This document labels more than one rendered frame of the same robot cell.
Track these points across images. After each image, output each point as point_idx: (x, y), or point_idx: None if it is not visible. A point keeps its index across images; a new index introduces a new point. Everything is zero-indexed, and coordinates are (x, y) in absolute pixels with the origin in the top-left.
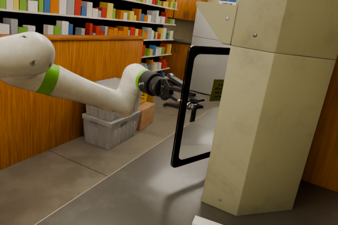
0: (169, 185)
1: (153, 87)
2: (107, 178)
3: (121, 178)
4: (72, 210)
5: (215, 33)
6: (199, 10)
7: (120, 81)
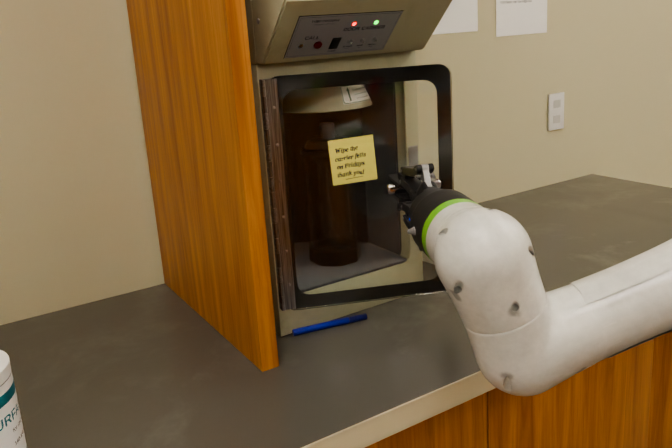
0: (457, 311)
1: None
2: None
3: None
4: None
5: (430, 35)
6: (450, 2)
7: (539, 276)
